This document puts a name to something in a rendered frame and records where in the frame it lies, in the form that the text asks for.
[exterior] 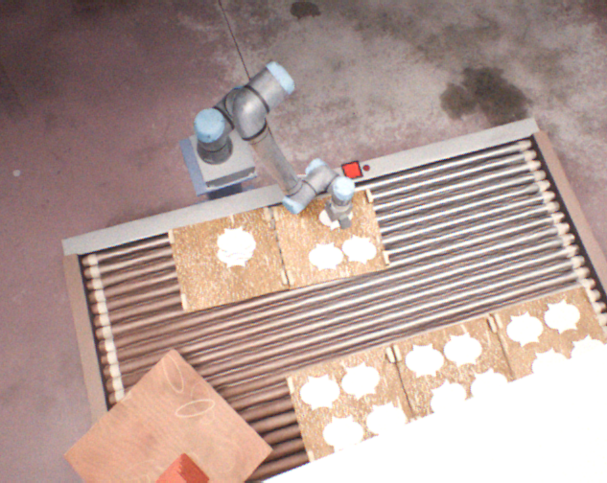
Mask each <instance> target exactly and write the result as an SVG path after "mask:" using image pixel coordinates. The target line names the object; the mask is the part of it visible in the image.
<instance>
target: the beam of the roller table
mask: <svg viewBox="0 0 607 483"><path fill-rule="evenodd" d="M537 131H540V130H539V128H538V127H537V125H536V123H535V120H534V118H533V117H532V118H528V119H524V120H521V121H518V122H514V123H510V124H506V125H502V126H496V127H492V128H488V129H485V130H481V131H477V132H473V133H470V134H466V135H462V136H458V137H455V138H451V139H447V140H444V141H440V142H436V143H432V144H428V145H425V146H422V147H418V148H414V149H407V150H403V151H399V152H396V153H392V154H389V155H385V156H381V157H377V158H373V159H370V160H366V161H362V162H359V163H360V166H361V169H362V167H363V165H368V166H369V167H370V170H369V171H368V172H365V171H364V170H363V169H362V174H363V177H362V178H358V179H355V180H352V181H353V182H354V185H358V184H362V183H365V182H369V181H373V180H376V179H380V178H384V177H388V176H391V175H394V174H398V173H405V172H408V171H412V170H416V169H420V168H423V167H427V166H430V165H434V164H438V163H441V162H445V161H449V160H453V159H456V158H459V157H463V156H467V155H471V154H474V153H478V152H482V151H486V150H491V149H495V148H499V147H503V146H506V145H510V144H514V143H516V142H518V141H522V140H526V139H527V138H528V137H529V136H530V135H531V134H532V133H533V132H537ZM284 197H285V195H284V193H283V192H282V191H281V189H280V188H279V186H278V185H277V184H273V185H270V186H267V187H263V188H259V189H255V190H251V191H247V192H244V193H240V194H236V195H230V196H226V197H222V198H219V199H215V200H211V201H207V202H203V203H200V204H197V205H193V206H189V207H185V208H181V209H177V210H173V211H171V212H167V213H163V214H159V215H155V216H151V217H147V218H141V219H138V220H134V221H130V222H126V223H122V224H119V225H115V226H111V227H107V228H104V229H100V230H96V231H93V232H89V233H85V234H81V235H78V236H74V237H71V238H67V239H63V240H61V242H62V247H63V252H64V256H67V255H71V254H75V253H78V254H79V255H80V256H81V257H86V256H88V255H90V254H94V253H96V254H97V253H101V252H105V251H108V250H112V249H115V248H119V247H123V246H127V245H130V244H134V243H138V242H144V241H147V240H151V239H155V238H159V237H162V236H166V235H169V233H168V230H169V229H173V228H177V227H181V226H185V225H190V224H194V223H198V222H203V221H207V220H210V219H218V218H223V217H227V216H231V215H236V214H240V213H243V212H248V211H252V210H257V209H261V208H265V207H268V208H271V207H275V206H278V205H282V204H283V202H282V200H283V199H284Z"/></svg>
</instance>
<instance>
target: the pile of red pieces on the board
mask: <svg viewBox="0 0 607 483"><path fill-rule="evenodd" d="M209 480H210V479H209V478H208V477H207V476H206V475H205V474H204V473H203V472H202V471H201V470H200V469H199V468H198V466H197V465H196V464H195V463H194V462H193V461H192V460H191V459H190V458H189V457H188V456H187V455H186V454H185V453H182V454H180V455H179V456H178V457H177V458H176V460H175V461H174V462H173V463H172V464H171V466H170V467H169V468H168V469H166V470H165V471H164V472H163V473H162V474H161V475H160V476H159V477H158V478H157V479H156V481H155V482H154V483H207V482H208V481H209Z"/></svg>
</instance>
